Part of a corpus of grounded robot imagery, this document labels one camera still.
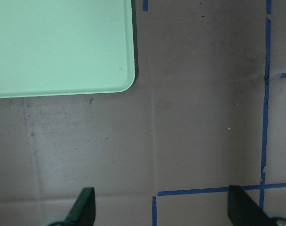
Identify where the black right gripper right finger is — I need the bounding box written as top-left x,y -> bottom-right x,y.
227,186 -> 275,226

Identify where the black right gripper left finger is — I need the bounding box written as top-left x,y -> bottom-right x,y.
64,187 -> 96,226

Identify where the light green tray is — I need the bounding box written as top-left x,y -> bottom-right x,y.
0,0 -> 135,98

